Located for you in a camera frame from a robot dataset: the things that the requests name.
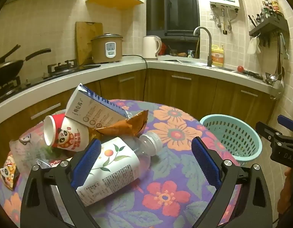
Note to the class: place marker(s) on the dark wall shelf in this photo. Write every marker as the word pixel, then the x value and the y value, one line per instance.
pixel 267 27

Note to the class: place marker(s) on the dark window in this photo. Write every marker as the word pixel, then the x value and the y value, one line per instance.
pixel 179 4

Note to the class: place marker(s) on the red pot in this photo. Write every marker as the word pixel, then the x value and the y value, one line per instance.
pixel 163 49

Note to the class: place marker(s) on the white hanging cloth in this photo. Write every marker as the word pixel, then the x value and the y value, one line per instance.
pixel 252 46

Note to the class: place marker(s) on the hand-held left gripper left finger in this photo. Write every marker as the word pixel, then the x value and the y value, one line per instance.
pixel 87 161

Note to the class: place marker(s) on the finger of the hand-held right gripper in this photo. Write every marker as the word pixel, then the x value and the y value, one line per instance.
pixel 267 130
pixel 288 122

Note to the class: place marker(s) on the small panda snack packet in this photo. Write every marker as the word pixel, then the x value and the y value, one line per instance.
pixel 8 173

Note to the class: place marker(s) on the metal ladle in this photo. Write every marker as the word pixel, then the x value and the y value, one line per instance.
pixel 274 77

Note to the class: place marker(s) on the black wok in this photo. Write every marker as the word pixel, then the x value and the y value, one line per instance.
pixel 6 71

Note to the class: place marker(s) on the red panda paper cup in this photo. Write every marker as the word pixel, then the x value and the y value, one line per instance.
pixel 70 135

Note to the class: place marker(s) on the steel sink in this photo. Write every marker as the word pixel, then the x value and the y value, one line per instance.
pixel 184 60

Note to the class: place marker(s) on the plastic bottle with white label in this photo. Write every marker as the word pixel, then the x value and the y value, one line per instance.
pixel 120 156

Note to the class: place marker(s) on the teal plastic basket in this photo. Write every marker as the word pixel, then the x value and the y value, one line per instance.
pixel 232 133

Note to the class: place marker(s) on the yellow detergent bottle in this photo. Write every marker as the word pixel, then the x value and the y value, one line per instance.
pixel 217 57

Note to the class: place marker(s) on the white electric kettle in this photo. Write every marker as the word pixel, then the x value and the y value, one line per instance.
pixel 150 47

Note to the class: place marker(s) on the clear plastic wrapper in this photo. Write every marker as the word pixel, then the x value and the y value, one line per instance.
pixel 30 152

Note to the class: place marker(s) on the kitchen counter with wooden cabinets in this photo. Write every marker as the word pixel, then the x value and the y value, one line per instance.
pixel 184 90

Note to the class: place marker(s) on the wooden cutting board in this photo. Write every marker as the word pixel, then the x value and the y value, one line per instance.
pixel 85 38

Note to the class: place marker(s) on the metal sink faucet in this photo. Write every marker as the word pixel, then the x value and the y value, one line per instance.
pixel 210 45

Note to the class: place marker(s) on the white and blue milk carton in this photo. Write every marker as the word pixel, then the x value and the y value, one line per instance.
pixel 94 111

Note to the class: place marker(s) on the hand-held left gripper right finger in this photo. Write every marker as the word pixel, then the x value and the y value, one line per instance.
pixel 206 163

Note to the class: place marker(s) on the brown rice cooker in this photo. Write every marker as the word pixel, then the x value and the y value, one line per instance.
pixel 100 49

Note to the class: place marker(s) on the orange snack bag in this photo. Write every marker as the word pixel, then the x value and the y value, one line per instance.
pixel 127 125

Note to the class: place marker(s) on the person's right hand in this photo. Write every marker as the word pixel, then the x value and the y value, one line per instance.
pixel 290 192

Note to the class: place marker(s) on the floral tablecloth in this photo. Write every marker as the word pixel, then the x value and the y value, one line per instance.
pixel 160 190

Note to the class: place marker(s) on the red tomato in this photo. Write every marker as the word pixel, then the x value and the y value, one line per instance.
pixel 240 69

